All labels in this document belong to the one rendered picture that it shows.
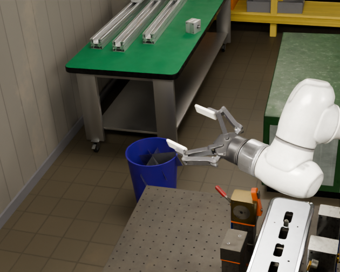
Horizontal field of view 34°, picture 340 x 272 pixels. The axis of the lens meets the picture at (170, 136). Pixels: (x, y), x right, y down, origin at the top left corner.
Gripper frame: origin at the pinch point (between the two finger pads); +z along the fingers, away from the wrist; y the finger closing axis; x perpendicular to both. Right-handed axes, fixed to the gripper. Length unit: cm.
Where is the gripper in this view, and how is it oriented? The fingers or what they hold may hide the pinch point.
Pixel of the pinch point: (185, 126)
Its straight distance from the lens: 157.1
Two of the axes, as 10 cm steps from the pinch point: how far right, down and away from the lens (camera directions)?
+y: 5.9, -7.3, 3.4
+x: -2.7, -5.8, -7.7
